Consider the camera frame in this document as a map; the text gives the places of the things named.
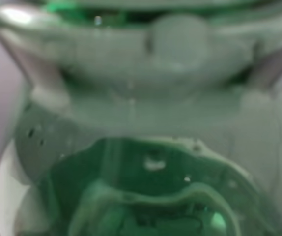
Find green transparent water bottle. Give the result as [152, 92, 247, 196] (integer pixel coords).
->
[0, 0, 282, 236]

